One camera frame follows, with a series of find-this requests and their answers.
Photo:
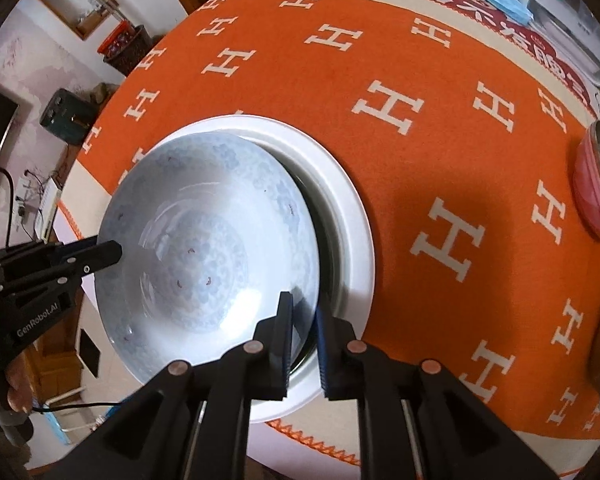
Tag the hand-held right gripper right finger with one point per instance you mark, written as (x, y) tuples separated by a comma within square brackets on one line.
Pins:
[(325, 355)]

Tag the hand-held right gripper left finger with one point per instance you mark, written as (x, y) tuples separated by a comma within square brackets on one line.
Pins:
[(285, 340)]

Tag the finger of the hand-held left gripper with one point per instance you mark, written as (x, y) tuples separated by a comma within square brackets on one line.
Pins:
[(100, 256), (77, 245)]

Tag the blue patterned plate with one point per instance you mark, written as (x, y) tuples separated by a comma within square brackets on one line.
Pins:
[(205, 240)]

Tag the green plate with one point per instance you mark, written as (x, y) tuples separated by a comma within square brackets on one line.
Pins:
[(325, 240)]

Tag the white plate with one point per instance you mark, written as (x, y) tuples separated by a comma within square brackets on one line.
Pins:
[(350, 240)]

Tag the pink steel bowl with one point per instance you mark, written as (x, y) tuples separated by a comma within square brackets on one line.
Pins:
[(587, 185)]

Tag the person's left hand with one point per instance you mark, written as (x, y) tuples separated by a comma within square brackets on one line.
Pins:
[(21, 385)]

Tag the orange H-pattern tablecloth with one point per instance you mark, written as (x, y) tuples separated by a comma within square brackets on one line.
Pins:
[(300, 450)]

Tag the dark green appliance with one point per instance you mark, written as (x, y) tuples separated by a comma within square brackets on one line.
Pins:
[(67, 115)]

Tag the white storage box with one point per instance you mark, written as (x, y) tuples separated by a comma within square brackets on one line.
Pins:
[(570, 20)]

